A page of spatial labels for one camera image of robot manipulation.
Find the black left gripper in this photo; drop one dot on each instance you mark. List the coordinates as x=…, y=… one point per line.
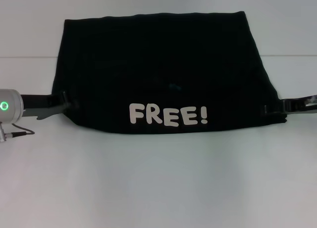
x=37, y=100

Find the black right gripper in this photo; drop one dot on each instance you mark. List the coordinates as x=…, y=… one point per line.
x=297, y=105

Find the black t-shirt with white print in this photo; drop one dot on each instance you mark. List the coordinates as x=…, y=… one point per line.
x=158, y=64

